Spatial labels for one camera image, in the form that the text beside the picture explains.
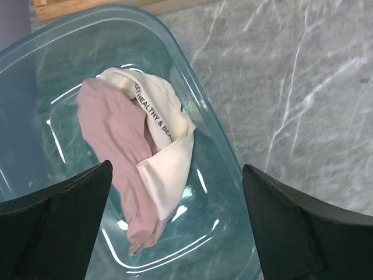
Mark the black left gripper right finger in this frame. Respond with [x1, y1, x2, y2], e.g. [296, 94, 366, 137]
[242, 164, 372, 279]

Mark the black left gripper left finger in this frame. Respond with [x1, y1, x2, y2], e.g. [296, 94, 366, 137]
[1, 160, 113, 279]

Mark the pink and cream underwear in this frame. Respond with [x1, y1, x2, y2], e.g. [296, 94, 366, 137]
[76, 68, 195, 255]

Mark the wooden hanging rack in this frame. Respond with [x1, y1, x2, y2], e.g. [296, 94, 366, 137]
[33, 0, 206, 22]

